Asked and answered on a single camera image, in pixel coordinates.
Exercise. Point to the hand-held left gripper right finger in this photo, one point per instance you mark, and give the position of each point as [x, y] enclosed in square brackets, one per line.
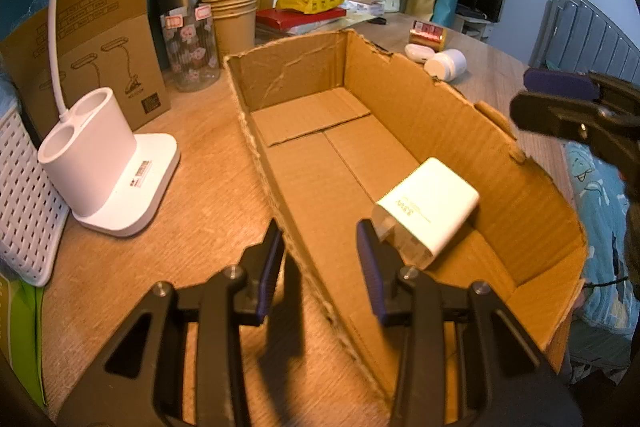
[372, 277]

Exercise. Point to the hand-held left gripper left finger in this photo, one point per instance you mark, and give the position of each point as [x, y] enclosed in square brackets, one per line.
[267, 277]

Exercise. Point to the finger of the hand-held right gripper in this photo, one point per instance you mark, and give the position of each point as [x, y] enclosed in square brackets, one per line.
[550, 114]
[560, 82]

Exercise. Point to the white plastic bottle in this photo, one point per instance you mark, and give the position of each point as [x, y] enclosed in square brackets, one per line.
[447, 63]

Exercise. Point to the brown cardboard box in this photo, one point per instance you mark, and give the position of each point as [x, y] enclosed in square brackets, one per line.
[350, 157]

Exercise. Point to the red and gold can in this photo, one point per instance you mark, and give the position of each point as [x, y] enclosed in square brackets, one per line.
[427, 34]

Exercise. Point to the white earbuds case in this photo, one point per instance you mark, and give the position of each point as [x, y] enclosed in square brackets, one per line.
[417, 52]

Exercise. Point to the blue printed blanket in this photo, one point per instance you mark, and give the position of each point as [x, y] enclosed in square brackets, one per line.
[595, 187]

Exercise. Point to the white television stand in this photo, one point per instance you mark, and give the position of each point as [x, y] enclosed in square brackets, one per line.
[472, 27]

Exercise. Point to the white desk lamp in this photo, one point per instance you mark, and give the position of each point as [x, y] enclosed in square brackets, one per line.
[100, 167]

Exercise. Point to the small white boxes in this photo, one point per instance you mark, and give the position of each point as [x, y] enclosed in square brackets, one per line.
[362, 4]

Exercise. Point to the stack of brown paper cups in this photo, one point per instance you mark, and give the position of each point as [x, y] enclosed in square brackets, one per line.
[235, 27]

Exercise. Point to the white plastic basket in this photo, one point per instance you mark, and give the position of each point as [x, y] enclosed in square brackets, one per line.
[25, 207]

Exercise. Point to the green packet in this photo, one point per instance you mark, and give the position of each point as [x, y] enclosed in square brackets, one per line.
[17, 332]

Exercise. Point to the red book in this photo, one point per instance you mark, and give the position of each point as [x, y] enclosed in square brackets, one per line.
[285, 17]

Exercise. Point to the yellow wipes packet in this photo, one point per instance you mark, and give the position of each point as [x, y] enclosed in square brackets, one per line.
[310, 2]

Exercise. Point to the printed brown lamp carton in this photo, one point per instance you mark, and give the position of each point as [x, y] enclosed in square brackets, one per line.
[115, 32]

